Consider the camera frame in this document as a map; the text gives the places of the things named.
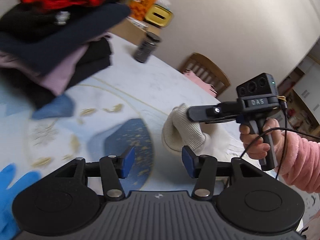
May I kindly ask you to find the white drawer cabinet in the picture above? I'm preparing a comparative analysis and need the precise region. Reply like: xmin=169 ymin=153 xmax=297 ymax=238
xmin=109 ymin=17 xmax=161 ymax=45

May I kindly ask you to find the stack of dark folded clothes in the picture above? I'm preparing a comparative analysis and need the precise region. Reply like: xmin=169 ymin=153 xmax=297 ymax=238
xmin=1 ymin=0 xmax=131 ymax=109

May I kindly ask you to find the person's right hand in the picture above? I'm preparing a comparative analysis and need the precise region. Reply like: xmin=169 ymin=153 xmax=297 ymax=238
xmin=239 ymin=119 xmax=284 ymax=162

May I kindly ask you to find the black camera box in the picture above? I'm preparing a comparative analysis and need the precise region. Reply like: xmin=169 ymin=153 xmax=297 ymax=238
xmin=236 ymin=73 xmax=278 ymax=97

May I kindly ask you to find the black cable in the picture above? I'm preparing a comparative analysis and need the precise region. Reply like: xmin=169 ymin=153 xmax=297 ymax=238
xmin=239 ymin=95 xmax=320 ymax=179

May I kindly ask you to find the orange snack bag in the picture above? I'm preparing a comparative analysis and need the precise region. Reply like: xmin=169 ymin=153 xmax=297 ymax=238
xmin=129 ymin=0 xmax=156 ymax=21

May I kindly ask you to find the pink fluffy sleeve forearm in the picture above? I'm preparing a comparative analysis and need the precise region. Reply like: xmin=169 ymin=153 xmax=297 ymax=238
xmin=280 ymin=132 xmax=320 ymax=193

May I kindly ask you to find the cream white sweatshirt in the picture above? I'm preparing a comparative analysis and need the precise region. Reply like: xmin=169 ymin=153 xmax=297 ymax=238
xmin=162 ymin=104 xmax=244 ymax=162

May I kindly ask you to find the blue glove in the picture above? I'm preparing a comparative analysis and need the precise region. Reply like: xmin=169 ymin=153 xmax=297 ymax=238
xmin=0 ymin=164 xmax=41 ymax=240

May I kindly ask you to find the dark glass jar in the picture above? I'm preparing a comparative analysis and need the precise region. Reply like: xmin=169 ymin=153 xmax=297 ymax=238
xmin=133 ymin=31 xmax=161 ymax=63

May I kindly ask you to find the pink folded garment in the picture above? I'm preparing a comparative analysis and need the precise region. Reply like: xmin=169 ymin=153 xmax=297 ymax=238
xmin=183 ymin=69 xmax=217 ymax=98

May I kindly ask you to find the brown wooden chair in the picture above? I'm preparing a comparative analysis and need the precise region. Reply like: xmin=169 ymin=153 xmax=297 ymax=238
xmin=178 ymin=53 xmax=231 ymax=96

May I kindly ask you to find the yellow tissue box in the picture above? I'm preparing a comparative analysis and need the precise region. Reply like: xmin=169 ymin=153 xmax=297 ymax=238
xmin=144 ymin=4 xmax=174 ymax=28

